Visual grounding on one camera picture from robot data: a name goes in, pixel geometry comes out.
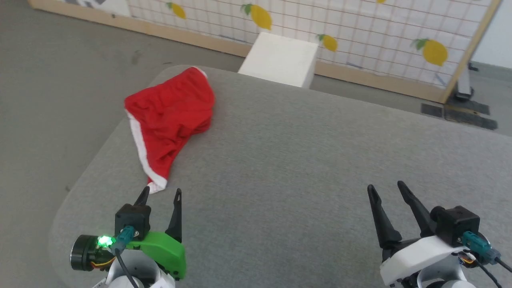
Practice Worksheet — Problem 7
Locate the white rectangular box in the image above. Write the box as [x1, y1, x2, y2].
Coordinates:
[238, 32, 319, 89]

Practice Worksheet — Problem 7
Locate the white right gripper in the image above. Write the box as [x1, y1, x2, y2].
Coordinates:
[367, 180, 469, 287]

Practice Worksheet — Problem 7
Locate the red basketball shorts white trim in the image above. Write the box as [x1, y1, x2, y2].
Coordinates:
[124, 66, 216, 194]

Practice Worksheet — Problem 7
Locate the lemon print partition wooden frame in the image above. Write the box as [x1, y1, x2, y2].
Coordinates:
[28, 0, 503, 104]

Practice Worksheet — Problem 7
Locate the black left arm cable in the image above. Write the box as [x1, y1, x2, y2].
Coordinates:
[113, 245, 140, 288]

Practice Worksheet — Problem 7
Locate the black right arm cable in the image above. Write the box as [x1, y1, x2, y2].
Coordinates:
[452, 249, 512, 288]

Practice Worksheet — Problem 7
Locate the grey fabric sofa cushion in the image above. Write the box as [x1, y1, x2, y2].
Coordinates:
[48, 65, 512, 288]

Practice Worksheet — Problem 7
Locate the grey metal partition stand foot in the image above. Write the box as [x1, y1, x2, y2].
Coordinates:
[453, 62, 479, 101]

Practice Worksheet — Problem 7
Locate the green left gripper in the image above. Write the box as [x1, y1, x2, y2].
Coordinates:
[71, 186, 187, 280]

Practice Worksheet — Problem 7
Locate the large black floor mat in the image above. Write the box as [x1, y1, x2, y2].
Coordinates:
[443, 98, 499, 131]

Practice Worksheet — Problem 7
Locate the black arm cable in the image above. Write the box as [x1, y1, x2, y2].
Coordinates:
[452, 249, 512, 288]
[113, 245, 140, 288]

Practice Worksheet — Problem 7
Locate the small black floor mat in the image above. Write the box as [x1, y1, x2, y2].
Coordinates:
[421, 103, 444, 119]

